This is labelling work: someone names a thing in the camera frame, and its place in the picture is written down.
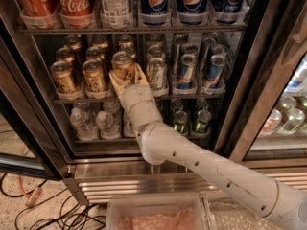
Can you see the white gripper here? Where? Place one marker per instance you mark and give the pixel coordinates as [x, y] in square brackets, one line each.
[136, 95]

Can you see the clear bin left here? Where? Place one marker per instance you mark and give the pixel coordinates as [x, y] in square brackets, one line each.
[163, 211]

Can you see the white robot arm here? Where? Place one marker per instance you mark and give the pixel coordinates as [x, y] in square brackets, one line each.
[279, 203]

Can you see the clear bin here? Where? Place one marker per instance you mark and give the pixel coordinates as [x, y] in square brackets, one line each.
[225, 214]
[163, 211]

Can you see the blue energy can left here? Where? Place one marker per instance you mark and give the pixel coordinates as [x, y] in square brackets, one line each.
[186, 70]

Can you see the clear labelled bottle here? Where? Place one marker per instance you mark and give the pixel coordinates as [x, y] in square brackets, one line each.
[114, 0]

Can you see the water bottle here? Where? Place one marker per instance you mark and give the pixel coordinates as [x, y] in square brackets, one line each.
[128, 128]
[108, 128]
[82, 123]

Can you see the left glass fridge door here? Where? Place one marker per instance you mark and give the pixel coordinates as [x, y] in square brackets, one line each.
[32, 147]

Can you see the green white soda can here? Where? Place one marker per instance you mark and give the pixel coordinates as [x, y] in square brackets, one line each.
[156, 73]

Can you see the blue energy can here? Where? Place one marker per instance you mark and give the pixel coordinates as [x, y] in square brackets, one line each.
[186, 70]
[214, 71]

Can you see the red cola bottle right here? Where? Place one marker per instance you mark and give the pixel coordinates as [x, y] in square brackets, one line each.
[76, 0]

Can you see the green can front right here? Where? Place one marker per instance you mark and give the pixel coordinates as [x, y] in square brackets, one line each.
[202, 121]

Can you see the green can front middle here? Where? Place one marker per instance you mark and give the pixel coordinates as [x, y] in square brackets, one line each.
[180, 122]

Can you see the blue energy can right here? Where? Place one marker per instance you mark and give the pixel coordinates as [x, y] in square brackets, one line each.
[214, 71]

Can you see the steel fridge cabinet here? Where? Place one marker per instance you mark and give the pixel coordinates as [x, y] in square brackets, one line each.
[101, 169]

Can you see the water bottle left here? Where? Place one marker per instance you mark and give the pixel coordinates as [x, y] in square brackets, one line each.
[82, 123]

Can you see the right glass fridge door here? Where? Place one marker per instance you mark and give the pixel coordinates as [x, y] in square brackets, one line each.
[273, 45]

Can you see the glass fridge door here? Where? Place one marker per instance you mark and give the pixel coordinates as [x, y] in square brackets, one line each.
[32, 147]
[273, 45]

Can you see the orange can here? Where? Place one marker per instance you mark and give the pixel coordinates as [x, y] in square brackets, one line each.
[63, 77]
[123, 66]
[94, 76]

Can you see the clear bin right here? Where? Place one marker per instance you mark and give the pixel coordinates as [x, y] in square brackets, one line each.
[225, 214]

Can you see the water bottle middle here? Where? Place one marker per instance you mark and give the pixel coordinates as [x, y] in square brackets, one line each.
[108, 128]

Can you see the water bottle right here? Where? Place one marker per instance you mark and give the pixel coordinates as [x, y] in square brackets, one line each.
[128, 128]

